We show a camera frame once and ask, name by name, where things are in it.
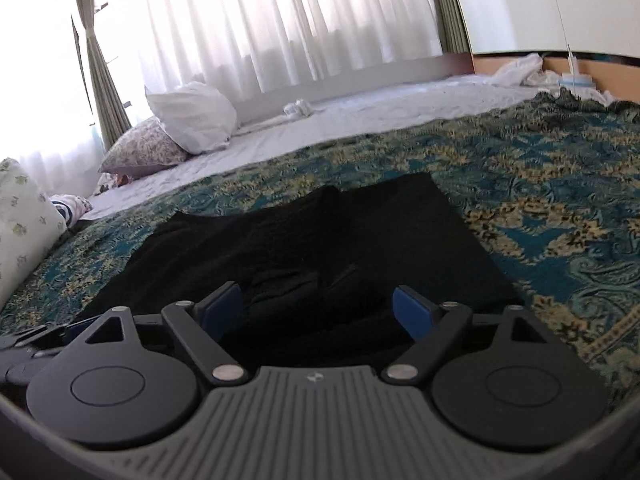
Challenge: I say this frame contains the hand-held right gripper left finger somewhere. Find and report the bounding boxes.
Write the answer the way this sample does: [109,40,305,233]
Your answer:
[82,281,249,387]

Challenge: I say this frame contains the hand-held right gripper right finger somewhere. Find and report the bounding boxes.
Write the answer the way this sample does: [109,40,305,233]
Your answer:
[381,285,549,387]

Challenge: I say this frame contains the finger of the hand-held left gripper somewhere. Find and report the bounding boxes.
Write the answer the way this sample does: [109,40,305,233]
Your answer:
[0,317,103,361]

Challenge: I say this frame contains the black pants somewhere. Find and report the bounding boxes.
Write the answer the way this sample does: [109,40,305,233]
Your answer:
[70,171,526,376]

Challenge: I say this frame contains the striped cloth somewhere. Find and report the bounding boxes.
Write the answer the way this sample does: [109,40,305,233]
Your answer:
[50,193,94,227]

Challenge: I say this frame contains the white pillow with green flowers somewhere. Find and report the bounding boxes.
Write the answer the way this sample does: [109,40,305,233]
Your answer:
[0,157,69,307]

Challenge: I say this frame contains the purple floral pillow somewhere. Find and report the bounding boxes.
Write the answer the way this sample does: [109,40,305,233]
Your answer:
[98,116,190,179]

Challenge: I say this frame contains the teal patterned blanket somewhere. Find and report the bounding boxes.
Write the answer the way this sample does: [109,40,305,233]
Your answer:
[0,87,640,406]

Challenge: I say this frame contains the small crumpled white cloth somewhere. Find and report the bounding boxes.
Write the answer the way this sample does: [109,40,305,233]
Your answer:
[282,99,314,119]

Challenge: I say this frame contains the green tied curtain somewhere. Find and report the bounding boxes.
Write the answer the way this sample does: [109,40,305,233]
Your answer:
[67,0,133,150]

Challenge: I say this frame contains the white cloth pile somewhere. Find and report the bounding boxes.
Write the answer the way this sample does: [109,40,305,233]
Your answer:
[487,52,547,87]

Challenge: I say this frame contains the white and blue box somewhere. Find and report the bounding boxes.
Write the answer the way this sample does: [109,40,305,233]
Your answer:
[557,72,597,89]

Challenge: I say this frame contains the white sheer curtain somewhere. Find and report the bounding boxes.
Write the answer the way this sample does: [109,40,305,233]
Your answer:
[0,0,446,196]

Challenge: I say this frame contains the orange bed headboard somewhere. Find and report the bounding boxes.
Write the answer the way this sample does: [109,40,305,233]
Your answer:
[472,51,640,107]

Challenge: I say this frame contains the thin black wall cable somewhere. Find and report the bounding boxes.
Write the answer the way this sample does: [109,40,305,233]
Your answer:
[542,0,572,52]

